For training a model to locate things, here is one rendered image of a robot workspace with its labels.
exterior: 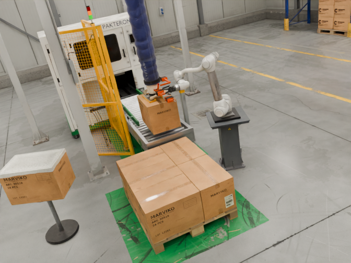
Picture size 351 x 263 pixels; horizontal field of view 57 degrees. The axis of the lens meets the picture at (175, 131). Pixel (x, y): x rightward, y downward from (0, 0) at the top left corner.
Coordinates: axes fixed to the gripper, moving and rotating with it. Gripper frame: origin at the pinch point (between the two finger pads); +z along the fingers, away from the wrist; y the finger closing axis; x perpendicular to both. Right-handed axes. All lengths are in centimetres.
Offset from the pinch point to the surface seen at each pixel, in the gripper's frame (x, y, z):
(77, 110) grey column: 62, 12, 104
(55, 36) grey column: 62, -88, 101
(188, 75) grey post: 274, 78, -158
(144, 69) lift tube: 20.5, -29.1, 8.1
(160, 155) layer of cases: -38, 66, 27
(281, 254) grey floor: -199, 120, -25
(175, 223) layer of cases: -133, 92, 52
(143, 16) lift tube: 17, -94, -3
